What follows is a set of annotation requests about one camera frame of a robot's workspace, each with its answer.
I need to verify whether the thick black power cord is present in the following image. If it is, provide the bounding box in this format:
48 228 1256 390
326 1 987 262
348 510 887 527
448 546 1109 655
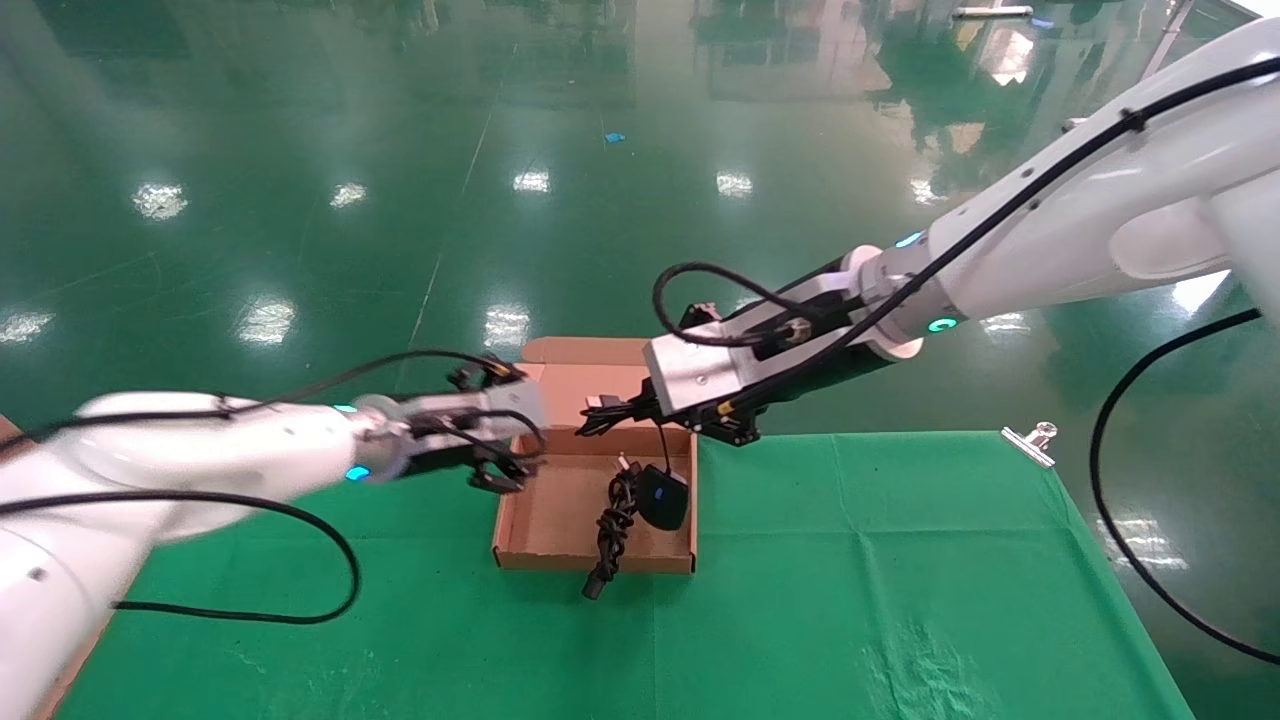
583 453 643 602

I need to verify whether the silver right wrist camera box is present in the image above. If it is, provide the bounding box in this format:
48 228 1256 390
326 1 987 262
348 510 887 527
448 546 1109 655
644 333 763 417

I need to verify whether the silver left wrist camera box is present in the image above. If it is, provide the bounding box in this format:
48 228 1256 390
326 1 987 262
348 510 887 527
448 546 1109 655
400 383 548 443

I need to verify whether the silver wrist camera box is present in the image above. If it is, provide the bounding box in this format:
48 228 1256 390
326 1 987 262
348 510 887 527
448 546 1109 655
400 383 548 443
644 333 763 417

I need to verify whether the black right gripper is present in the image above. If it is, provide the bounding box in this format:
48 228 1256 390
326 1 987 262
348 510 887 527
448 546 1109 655
626 340 893 448

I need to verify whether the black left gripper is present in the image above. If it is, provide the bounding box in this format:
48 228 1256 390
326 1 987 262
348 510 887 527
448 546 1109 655
405 425 547 494

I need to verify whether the green table cloth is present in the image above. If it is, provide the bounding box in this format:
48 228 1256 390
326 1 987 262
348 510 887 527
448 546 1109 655
55 432 1196 720

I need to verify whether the open brown cardboard box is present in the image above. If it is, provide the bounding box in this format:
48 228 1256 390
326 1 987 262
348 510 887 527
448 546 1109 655
491 336 713 575

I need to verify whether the silver binder clip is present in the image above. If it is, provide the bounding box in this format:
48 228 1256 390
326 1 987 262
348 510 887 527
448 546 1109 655
1001 422 1059 469

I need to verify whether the white table leg with foot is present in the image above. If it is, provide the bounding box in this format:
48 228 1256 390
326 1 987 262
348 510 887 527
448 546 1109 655
1063 0 1197 135

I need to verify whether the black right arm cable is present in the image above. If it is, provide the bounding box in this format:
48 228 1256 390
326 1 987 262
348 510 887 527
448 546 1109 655
652 55 1280 421
1089 308 1280 667

